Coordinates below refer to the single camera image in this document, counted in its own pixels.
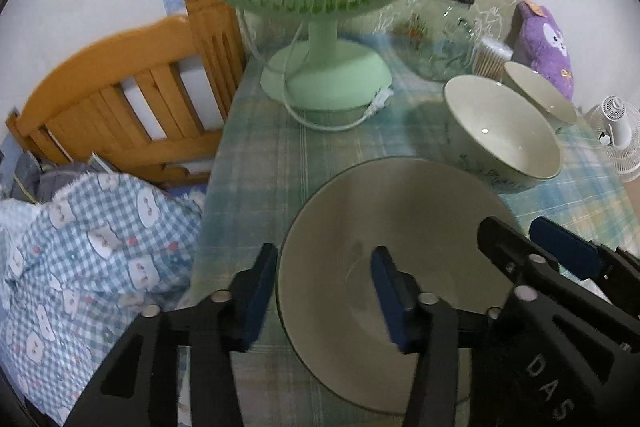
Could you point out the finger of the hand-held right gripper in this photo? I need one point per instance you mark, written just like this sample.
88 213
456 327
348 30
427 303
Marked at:
565 247
550 357

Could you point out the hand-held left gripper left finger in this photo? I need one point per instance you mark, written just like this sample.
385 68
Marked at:
260 297

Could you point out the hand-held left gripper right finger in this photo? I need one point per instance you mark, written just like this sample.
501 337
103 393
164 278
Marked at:
387 297

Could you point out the green-rimmed ceramic bowl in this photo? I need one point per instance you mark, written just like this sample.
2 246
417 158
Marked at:
400 207
537 92
500 127

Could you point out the white standing fan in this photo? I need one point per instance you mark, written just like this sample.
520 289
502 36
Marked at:
620 132

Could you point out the plaid tablecloth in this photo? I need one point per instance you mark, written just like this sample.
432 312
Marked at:
260 157

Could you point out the blue checkered bear blanket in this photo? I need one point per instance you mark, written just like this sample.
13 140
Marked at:
100 257

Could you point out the cotton swab container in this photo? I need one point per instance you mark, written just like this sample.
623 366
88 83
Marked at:
492 57

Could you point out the purple plush bunny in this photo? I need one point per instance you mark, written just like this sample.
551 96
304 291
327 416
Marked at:
545 42

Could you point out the glass jar with dark lid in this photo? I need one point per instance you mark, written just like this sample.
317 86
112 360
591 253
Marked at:
445 52

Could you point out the green desk fan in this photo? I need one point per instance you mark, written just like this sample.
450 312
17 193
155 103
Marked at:
325 72

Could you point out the grey cloth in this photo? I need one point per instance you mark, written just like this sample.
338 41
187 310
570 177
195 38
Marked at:
55 182

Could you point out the wooden bed headboard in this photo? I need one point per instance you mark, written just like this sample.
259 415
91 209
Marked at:
100 72

